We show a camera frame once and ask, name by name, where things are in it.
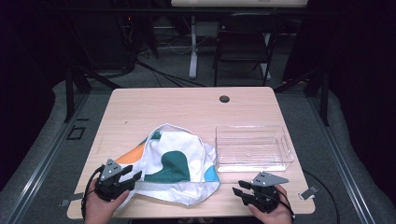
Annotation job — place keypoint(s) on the round table grommet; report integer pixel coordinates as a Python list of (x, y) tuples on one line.
[(224, 99)]

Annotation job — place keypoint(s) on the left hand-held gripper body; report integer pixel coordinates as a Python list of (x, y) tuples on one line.
[(110, 183)]

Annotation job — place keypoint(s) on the aluminium floor rail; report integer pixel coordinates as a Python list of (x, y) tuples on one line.
[(337, 161), (46, 158)]

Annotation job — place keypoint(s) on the person's right hand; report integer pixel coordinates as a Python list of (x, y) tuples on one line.
[(274, 216)]

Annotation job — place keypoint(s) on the dark computer tower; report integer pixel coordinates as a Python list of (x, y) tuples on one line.
[(106, 40)]

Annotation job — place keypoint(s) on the white desk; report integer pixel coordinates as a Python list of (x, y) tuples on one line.
[(238, 3)]

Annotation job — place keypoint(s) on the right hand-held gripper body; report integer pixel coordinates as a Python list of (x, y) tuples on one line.
[(263, 194)]

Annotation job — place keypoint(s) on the grey tape strip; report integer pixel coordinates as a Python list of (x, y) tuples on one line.
[(70, 199), (308, 193)]

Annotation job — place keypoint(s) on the person's left hand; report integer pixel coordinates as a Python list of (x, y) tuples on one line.
[(101, 210)]

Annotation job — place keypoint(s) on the black metal stand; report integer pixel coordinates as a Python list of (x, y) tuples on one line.
[(324, 93), (69, 93)]

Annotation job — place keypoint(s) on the black folding chair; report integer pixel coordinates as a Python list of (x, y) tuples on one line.
[(247, 46)]

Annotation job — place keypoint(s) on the white tote bag colour patches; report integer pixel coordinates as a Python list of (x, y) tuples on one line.
[(174, 149)]

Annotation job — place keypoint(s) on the clear plastic tray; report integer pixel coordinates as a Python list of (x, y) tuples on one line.
[(252, 149)]

